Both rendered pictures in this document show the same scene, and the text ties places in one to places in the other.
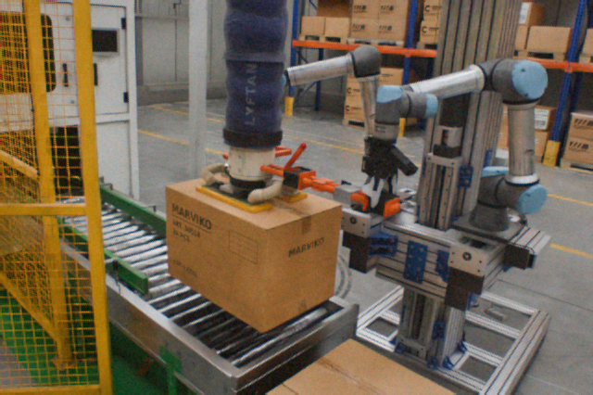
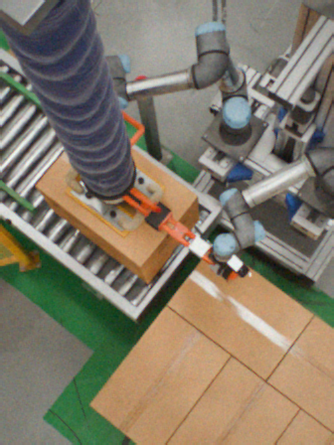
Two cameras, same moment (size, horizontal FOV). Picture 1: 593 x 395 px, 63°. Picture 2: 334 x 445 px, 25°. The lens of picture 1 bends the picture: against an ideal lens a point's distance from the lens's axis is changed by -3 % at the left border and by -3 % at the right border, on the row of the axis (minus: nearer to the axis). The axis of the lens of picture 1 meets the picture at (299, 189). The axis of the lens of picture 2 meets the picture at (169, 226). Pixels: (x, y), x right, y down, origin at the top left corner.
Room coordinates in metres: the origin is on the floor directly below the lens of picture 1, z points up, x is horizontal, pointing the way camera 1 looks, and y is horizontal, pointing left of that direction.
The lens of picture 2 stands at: (0.82, -0.13, 4.26)
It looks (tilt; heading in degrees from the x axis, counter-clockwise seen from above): 75 degrees down; 7
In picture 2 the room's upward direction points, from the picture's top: 10 degrees counter-clockwise
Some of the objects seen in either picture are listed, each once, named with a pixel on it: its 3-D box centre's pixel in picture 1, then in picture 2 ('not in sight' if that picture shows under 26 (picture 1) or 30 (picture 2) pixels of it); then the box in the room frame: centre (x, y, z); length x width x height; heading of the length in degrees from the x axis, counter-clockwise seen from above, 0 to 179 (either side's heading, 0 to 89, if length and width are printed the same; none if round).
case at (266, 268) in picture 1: (249, 241); (120, 204); (1.85, 0.19, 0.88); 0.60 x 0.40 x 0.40; 48
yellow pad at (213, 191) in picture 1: (232, 193); (100, 205); (1.78, 0.25, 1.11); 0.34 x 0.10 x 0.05; 48
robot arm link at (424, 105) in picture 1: (414, 105); (247, 230); (1.52, -0.33, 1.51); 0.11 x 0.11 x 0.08; 21
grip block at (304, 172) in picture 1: (299, 177); (158, 216); (1.68, 0.00, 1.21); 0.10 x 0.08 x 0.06; 138
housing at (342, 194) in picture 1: (347, 194); (199, 247); (1.54, -0.16, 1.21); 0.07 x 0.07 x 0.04; 48
